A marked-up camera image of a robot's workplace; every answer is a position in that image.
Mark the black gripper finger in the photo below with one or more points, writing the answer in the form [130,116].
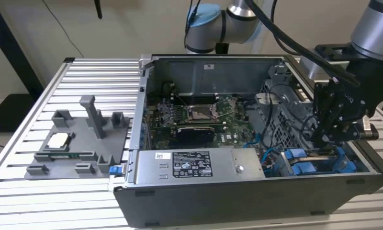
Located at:
[323,107]
[341,117]

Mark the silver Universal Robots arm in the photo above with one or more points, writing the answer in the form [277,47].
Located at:
[210,36]

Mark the grey metal disk bay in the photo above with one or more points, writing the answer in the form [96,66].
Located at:
[283,129]

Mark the green motherboard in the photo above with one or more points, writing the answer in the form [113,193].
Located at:
[233,134]

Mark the CPU socket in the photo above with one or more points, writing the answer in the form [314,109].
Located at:
[199,113]

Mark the silver power supply unit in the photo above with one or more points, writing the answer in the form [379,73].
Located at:
[217,165]

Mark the thin metal locking lever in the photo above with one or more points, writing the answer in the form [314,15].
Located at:
[181,99]

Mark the black open PC case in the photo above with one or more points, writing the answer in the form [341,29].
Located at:
[210,203]

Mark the blue case latch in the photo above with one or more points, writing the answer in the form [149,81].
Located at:
[114,169]

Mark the grey parts rack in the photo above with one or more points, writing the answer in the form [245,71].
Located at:
[80,134]

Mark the black antenna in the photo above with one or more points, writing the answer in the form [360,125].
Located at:
[98,9]

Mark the green RAM stick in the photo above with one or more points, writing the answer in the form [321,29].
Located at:
[66,156]

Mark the silver CPU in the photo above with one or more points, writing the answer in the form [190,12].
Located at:
[58,141]

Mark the black desk leg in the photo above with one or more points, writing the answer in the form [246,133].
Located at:
[9,48]

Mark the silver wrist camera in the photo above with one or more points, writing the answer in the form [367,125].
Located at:
[313,67]

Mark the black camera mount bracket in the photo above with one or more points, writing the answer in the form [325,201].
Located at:
[325,48]

